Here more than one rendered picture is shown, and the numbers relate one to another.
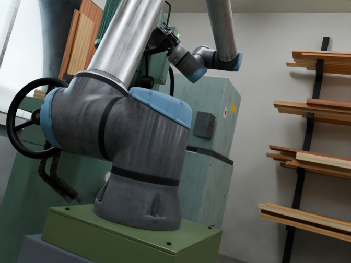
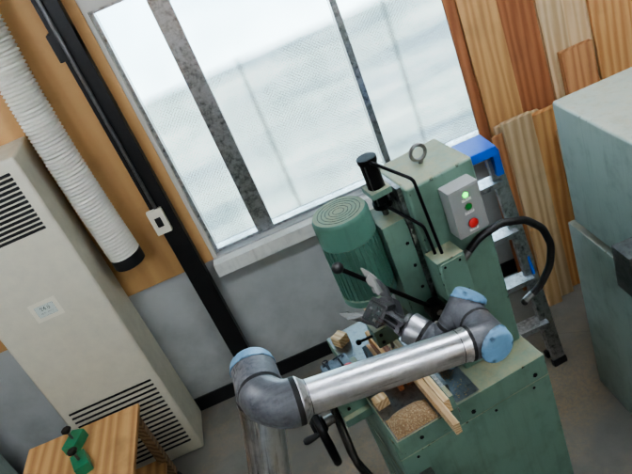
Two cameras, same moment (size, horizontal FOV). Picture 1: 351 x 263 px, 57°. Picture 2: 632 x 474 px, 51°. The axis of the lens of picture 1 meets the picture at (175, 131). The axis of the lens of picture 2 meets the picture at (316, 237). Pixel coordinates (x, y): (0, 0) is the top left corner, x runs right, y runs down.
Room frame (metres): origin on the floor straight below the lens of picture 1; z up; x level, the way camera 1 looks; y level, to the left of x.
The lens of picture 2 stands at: (0.61, -1.17, 2.42)
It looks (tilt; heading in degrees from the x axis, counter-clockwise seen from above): 29 degrees down; 64
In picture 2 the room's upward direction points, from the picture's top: 23 degrees counter-clockwise
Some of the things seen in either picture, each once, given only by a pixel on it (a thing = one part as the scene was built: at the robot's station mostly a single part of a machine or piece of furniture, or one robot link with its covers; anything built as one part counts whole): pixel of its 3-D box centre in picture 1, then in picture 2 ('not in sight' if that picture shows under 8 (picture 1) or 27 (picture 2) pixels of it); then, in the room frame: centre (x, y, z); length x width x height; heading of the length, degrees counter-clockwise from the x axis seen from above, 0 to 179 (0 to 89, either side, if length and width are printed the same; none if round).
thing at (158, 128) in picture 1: (151, 132); not in sight; (0.71, 0.05, 0.81); 0.17 x 0.15 x 0.18; 70
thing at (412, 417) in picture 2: not in sight; (409, 415); (1.28, 0.13, 0.92); 0.14 x 0.09 x 0.04; 163
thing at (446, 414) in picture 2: not in sight; (410, 371); (1.41, 0.26, 0.92); 0.60 x 0.02 x 0.04; 73
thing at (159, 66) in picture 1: (159, 67); (450, 272); (1.60, 0.16, 1.22); 0.09 x 0.08 x 0.15; 163
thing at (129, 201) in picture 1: (141, 194); not in sight; (0.71, 0.04, 0.67); 0.19 x 0.19 x 0.10
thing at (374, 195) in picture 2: not in sight; (375, 181); (1.58, 0.32, 1.53); 0.08 x 0.08 x 0.17; 73
